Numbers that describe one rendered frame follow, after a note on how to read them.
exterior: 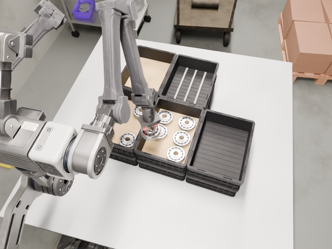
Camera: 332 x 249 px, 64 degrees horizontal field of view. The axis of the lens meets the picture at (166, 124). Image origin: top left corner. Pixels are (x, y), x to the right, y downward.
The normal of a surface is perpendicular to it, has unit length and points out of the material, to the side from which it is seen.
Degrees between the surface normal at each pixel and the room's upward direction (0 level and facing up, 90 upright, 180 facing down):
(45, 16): 64
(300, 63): 90
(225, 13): 0
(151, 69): 0
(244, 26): 0
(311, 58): 90
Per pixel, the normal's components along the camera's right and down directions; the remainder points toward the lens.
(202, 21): -0.02, -0.54
